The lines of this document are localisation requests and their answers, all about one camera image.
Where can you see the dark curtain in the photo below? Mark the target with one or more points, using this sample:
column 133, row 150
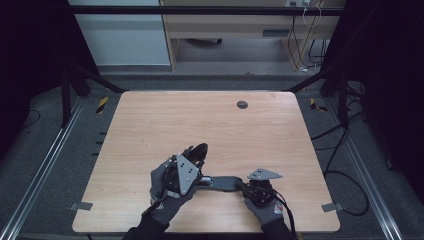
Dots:
column 30, row 50
column 390, row 66

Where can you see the person's right hand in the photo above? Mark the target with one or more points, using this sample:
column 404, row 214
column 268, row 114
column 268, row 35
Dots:
column 266, row 213

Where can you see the white cabinet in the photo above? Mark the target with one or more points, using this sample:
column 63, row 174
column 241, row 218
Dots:
column 123, row 40

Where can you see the black frame crossbar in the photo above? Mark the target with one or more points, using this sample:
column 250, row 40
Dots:
column 200, row 10

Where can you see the black metal stand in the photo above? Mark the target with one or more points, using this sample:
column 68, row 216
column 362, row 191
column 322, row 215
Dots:
column 66, row 100
column 342, row 100

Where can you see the aluminium floor rail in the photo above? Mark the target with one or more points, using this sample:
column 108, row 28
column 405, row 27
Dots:
column 43, row 170
column 366, row 173

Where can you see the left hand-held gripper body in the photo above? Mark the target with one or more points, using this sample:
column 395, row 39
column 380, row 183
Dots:
column 186, row 173

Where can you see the black stapler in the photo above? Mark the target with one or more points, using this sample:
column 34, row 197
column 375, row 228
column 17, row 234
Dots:
column 226, row 183

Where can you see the white power strip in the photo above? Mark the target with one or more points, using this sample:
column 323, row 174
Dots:
column 298, row 3

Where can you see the grey tape piece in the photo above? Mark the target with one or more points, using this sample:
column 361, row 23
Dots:
column 81, row 206
column 332, row 207

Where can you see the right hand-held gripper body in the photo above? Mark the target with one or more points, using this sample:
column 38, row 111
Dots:
column 263, row 174

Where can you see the person's left hand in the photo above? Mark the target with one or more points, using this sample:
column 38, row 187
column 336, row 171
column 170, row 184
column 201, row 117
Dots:
column 166, row 206

